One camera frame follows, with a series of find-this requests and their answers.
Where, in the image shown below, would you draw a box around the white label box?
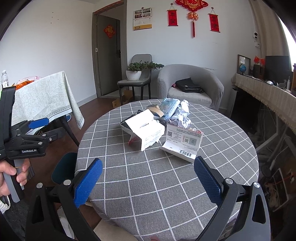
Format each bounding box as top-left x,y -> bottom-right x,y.
160,124 -> 204,163

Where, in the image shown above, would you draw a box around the white paper ball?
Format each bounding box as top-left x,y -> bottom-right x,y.
168,99 -> 192,128

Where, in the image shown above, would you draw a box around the right red scroll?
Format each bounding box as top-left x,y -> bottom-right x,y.
209,7 -> 220,33

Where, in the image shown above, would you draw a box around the small blue globe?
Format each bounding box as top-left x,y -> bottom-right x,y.
239,64 -> 247,75

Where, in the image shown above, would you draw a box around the person's left hand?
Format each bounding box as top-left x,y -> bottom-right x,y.
0,158 -> 31,197

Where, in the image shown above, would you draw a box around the red scroll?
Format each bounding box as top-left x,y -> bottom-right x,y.
209,7 -> 220,33
167,3 -> 178,27

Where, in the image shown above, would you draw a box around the brown tape roll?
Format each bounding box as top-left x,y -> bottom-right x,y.
147,104 -> 164,118

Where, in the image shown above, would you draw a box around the potted green plant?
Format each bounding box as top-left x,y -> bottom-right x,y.
126,61 -> 164,81

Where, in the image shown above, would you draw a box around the left red scroll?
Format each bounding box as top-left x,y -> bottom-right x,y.
167,3 -> 178,27

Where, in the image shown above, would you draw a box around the light blue tissue pack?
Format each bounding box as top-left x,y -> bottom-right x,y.
159,98 -> 181,121

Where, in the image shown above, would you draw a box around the red door decoration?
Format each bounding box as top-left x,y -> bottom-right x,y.
104,24 -> 116,39

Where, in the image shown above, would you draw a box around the white security camera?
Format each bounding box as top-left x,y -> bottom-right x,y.
253,32 -> 260,42

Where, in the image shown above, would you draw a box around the red Chinese knot decoration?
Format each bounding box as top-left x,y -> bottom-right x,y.
175,0 -> 209,38

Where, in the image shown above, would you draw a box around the grey checked tablecloth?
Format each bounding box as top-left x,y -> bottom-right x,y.
75,99 -> 259,240

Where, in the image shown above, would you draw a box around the grey armchair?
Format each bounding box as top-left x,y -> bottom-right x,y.
157,64 -> 224,111

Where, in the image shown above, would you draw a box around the beige lace desk cloth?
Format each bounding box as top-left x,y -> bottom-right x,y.
231,73 -> 296,133

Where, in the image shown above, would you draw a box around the cardboard box on floor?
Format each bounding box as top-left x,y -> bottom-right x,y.
112,90 -> 134,108

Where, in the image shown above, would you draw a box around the black bag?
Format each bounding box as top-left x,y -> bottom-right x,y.
175,78 -> 204,93

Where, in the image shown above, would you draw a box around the dark table leg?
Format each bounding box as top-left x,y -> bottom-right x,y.
59,115 -> 80,146

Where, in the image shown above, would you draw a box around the wooden picture frame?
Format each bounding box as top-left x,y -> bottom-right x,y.
237,55 -> 251,75

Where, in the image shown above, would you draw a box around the grey door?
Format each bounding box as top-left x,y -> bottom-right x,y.
92,14 -> 123,97

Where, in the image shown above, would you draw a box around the white torn cardboard box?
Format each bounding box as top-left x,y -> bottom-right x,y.
119,109 -> 165,151

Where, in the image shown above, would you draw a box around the wall calendar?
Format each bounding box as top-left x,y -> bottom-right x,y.
133,8 -> 152,31

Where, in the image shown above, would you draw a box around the black monitor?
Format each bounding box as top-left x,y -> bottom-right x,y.
264,56 -> 290,82

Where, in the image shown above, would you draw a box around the plastic water bottle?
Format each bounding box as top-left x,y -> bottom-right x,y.
1,70 -> 9,88

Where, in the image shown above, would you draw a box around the grey dining chair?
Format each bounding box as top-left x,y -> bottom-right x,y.
117,54 -> 152,105

